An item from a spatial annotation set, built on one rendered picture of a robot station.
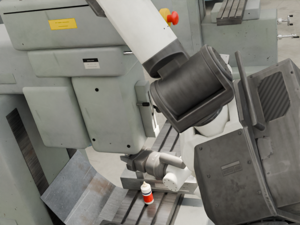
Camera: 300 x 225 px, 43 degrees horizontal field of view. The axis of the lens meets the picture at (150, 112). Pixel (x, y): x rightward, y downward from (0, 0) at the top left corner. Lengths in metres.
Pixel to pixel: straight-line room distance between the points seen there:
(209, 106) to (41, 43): 0.63
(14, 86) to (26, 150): 0.27
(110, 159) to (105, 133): 2.32
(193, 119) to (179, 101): 0.05
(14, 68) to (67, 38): 0.28
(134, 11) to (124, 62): 0.40
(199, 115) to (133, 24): 0.22
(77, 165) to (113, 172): 1.69
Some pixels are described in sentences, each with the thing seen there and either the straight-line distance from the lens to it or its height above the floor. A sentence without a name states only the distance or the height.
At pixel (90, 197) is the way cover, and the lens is 1.78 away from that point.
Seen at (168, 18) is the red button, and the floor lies 1.76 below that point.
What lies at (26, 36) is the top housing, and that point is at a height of 1.78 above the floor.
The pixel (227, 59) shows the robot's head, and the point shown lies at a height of 1.69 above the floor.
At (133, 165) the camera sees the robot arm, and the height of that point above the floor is 1.24.
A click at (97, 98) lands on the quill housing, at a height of 1.55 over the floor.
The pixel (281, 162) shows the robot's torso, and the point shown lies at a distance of 0.78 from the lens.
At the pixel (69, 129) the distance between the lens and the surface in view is 1.36.
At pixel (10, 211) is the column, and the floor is 1.09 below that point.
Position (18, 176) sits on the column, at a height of 1.27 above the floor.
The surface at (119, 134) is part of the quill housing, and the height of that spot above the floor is 1.41.
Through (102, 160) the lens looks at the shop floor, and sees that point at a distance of 3.66.
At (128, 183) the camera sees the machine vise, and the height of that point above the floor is 1.00.
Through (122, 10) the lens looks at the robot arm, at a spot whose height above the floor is 1.91.
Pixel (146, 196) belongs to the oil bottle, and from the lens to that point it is 1.63.
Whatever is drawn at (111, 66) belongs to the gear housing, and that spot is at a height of 1.67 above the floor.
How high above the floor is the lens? 2.09
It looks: 30 degrees down
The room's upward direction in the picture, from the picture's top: 12 degrees counter-clockwise
